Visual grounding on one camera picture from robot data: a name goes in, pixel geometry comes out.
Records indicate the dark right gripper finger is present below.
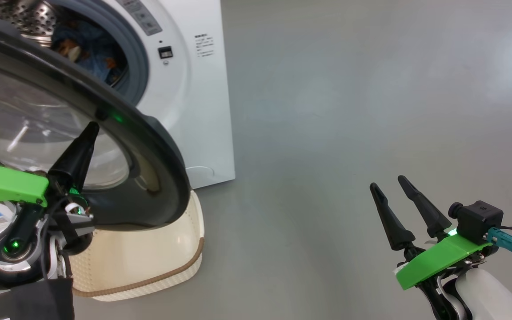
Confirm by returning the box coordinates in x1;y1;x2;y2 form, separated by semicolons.
369;182;416;251
397;175;452;238

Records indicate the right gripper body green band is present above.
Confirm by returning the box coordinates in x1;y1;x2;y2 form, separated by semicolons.
395;233;496;290

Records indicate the white front-load washing machine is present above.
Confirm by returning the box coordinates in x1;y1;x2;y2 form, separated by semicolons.
0;0;236;249

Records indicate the black round glass washer door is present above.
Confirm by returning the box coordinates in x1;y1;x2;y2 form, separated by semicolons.
0;10;191;232

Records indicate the round white filter cover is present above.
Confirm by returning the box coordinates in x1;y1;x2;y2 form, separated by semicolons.
185;166;216;178

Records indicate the perforated steel washer drum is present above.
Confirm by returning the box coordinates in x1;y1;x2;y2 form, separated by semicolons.
0;0;56;47

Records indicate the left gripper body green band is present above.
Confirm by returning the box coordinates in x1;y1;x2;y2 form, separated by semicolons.
0;166;94;254

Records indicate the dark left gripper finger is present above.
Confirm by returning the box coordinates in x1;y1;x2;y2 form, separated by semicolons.
48;121;100;192

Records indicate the cream perforated laundry basket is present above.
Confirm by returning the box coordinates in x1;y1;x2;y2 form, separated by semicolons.
67;190;205;302

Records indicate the grey warning label sticker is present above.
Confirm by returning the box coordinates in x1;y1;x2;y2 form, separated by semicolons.
116;0;163;36

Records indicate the teal cable connector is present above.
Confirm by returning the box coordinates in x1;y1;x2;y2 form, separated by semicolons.
487;228;512;260

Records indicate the grey rubber door gasket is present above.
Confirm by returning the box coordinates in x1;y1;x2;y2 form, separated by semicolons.
47;0;149;107

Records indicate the blue patterned garment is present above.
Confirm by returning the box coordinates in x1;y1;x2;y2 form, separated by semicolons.
52;20;128;85

